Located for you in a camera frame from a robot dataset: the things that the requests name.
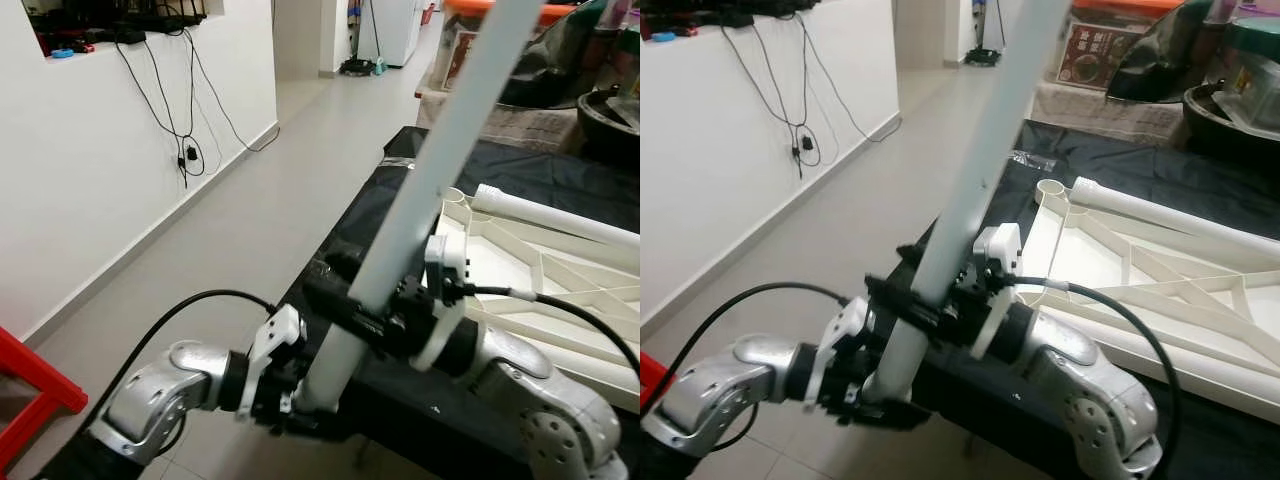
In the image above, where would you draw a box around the black tablecloth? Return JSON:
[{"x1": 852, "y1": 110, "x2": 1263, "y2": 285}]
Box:
[
  {"x1": 875, "y1": 118, "x2": 1280, "y2": 480},
  {"x1": 275, "y1": 125, "x2": 641, "y2": 480}
]

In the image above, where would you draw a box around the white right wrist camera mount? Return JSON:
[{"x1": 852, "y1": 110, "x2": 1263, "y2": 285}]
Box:
[
  {"x1": 410, "y1": 234, "x2": 471, "y2": 373},
  {"x1": 968, "y1": 222, "x2": 1026, "y2": 361}
]

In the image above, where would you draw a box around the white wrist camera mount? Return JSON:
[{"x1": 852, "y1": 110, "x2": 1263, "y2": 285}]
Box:
[
  {"x1": 968, "y1": 222, "x2": 1026, "y2": 361},
  {"x1": 810, "y1": 295, "x2": 873, "y2": 411},
  {"x1": 238, "y1": 304, "x2": 307, "y2": 421},
  {"x1": 410, "y1": 234, "x2": 471, "y2": 373}
]

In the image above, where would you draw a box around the thin black wall cable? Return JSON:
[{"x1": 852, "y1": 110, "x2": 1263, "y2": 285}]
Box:
[
  {"x1": 720, "y1": 25, "x2": 823, "y2": 181},
  {"x1": 183, "y1": 28, "x2": 281, "y2": 153},
  {"x1": 115, "y1": 40, "x2": 206, "y2": 189},
  {"x1": 800, "y1": 15, "x2": 901, "y2": 143}
]

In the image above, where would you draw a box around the green pot lid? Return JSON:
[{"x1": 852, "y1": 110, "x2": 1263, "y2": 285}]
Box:
[{"x1": 1228, "y1": 15, "x2": 1280, "y2": 51}]

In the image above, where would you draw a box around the white plastic table leg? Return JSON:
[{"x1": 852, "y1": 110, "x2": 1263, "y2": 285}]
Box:
[
  {"x1": 472, "y1": 184, "x2": 641, "y2": 249},
  {"x1": 862, "y1": 0, "x2": 1073, "y2": 403},
  {"x1": 1068, "y1": 176, "x2": 1280, "y2": 263},
  {"x1": 295, "y1": 0, "x2": 549, "y2": 413}
]

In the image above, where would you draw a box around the black glossy bag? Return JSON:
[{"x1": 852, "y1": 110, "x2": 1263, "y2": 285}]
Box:
[
  {"x1": 1105, "y1": 0, "x2": 1236, "y2": 101},
  {"x1": 500, "y1": 5, "x2": 621, "y2": 106}
]

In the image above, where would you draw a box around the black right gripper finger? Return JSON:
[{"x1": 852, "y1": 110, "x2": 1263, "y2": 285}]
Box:
[
  {"x1": 865, "y1": 270, "x2": 957, "y2": 336},
  {"x1": 324, "y1": 250, "x2": 369, "y2": 285},
  {"x1": 303, "y1": 280, "x2": 399, "y2": 343},
  {"x1": 893, "y1": 238, "x2": 937, "y2": 273}
]

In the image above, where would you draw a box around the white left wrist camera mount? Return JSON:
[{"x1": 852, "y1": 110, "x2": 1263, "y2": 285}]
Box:
[
  {"x1": 810, "y1": 295, "x2": 873, "y2": 411},
  {"x1": 238, "y1": 304, "x2": 307, "y2": 421}
]

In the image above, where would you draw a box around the white plastic table top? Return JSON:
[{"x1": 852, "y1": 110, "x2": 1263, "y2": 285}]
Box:
[
  {"x1": 1020, "y1": 178, "x2": 1280, "y2": 426},
  {"x1": 435, "y1": 188, "x2": 641, "y2": 411}
]

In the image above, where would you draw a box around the black router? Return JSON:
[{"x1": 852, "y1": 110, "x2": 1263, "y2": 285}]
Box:
[
  {"x1": 700, "y1": 0, "x2": 793, "y2": 29},
  {"x1": 128, "y1": 0, "x2": 208, "y2": 33}
]

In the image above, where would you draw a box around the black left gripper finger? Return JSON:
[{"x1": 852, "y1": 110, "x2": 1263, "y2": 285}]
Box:
[
  {"x1": 282, "y1": 405, "x2": 353, "y2": 442},
  {"x1": 852, "y1": 396, "x2": 933, "y2": 433}
]

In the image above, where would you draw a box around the white fridge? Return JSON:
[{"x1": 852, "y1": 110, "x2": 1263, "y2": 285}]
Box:
[{"x1": 372, "y1": 0, "x2": 426, "y2": 69}]

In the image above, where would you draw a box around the beige patterned bench cover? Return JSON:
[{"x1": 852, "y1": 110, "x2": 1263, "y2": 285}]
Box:
[
  {"x1": 1030, "y1": 80, "x2": 1196, "y2": 149},
  {"x1": 418, "y1": 88, "x2": 593, "y2": 153}
]

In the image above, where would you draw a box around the black wok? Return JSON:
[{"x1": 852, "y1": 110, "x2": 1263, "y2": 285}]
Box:
[
  {"x1": 1182, "y1": 82, "x2": 1280, "y2": 161},
  {"x1": 578, "y1": 88, "x2": 641, "y2": 166}
]

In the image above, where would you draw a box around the orange lid storage box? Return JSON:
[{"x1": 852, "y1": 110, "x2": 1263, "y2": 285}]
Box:
[
  {"x1": 1055, "y1": 0, "x2": 1186, "y2": 91},
  {"x1": 435, "y1": 0, "x2": 576, "y2": 96}
]

